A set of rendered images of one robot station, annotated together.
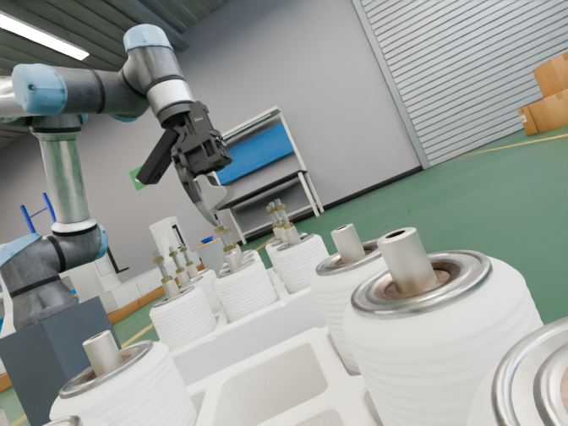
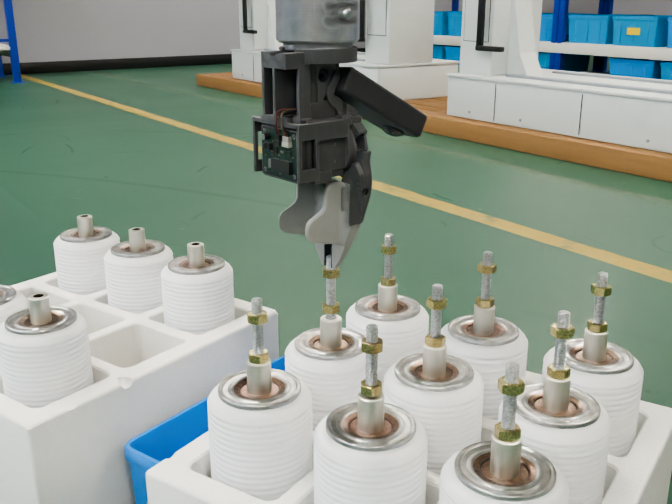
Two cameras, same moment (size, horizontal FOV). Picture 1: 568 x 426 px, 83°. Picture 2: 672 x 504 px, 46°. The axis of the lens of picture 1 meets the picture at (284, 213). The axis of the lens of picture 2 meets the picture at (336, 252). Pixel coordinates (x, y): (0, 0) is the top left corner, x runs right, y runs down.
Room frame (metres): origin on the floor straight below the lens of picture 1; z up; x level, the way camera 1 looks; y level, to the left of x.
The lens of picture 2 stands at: (1.07, -0.44, 0.59)
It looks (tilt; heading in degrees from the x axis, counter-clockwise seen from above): 18 degrees down; 131
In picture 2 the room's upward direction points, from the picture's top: straight up
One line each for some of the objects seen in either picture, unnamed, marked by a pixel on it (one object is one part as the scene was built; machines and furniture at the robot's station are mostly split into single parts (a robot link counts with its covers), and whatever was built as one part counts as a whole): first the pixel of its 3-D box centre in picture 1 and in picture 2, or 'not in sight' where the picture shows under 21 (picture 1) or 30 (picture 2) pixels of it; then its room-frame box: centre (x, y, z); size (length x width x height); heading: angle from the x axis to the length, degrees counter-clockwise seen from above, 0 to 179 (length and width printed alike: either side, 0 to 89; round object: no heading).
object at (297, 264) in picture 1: (314, 287); (262, 475); (0.59, 0.00, 0.16); 0.10 x 0.10 x 0.18
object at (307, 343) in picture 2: (236, 269); (331, 344); (0.58, 0.12, 0.25); 0.08 x 0.08 x 0.01
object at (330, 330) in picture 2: (233, 262); (331, 332); (0.58, 0.12, 0.26); 0.02 x 0.02 x 0.03
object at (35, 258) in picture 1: (28, 260); not in sight; (0.89, 0.71, 0.47); 0.13 x 0.12 x 0.14; 142
